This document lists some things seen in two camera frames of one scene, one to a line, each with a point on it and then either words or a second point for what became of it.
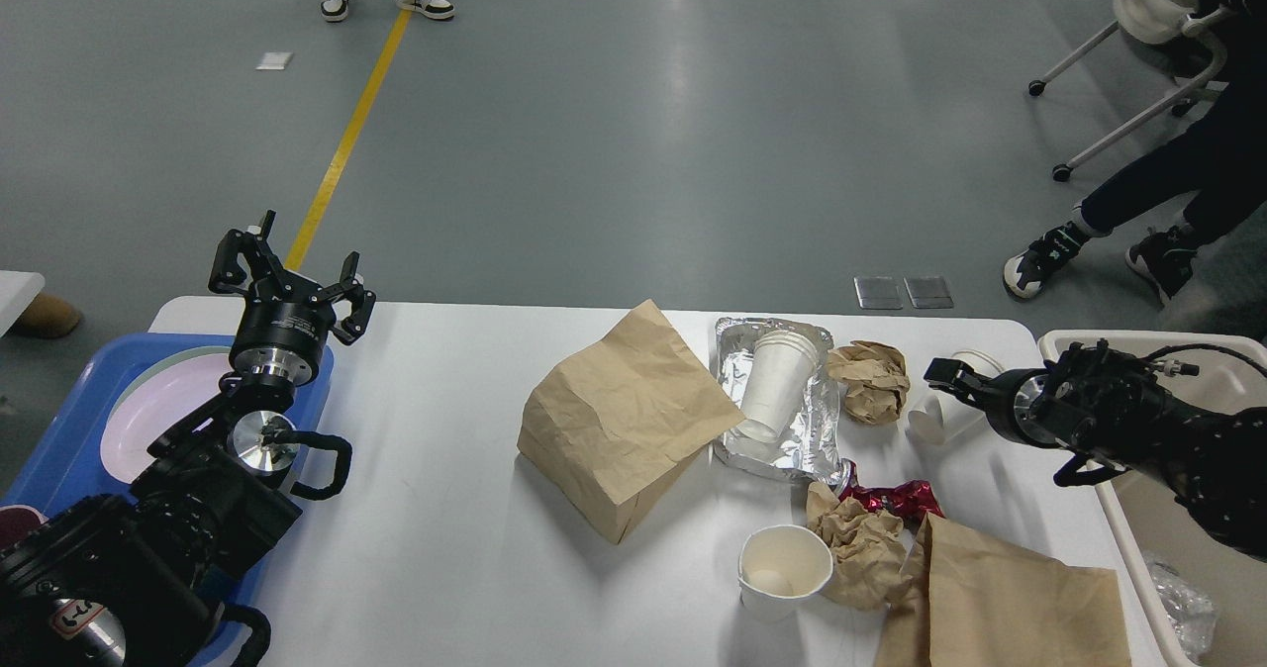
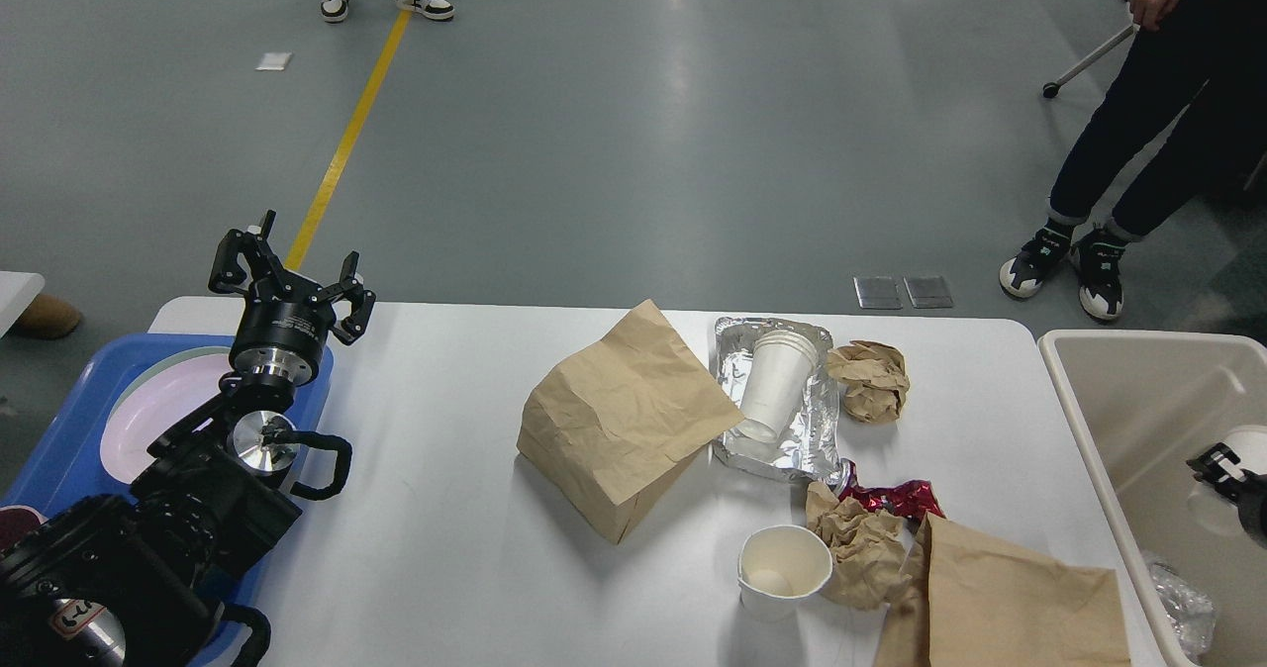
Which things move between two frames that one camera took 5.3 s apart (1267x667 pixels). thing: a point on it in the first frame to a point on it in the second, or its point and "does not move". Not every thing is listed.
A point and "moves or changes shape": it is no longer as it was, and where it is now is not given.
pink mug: (18, 522) does not move
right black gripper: (1015, 406) to (1219, 465)
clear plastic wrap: (1192, 615) does not move
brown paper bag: (611, 423) does not move
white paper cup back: (941, 417) moves or changes shape
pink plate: (153, 406) does not move
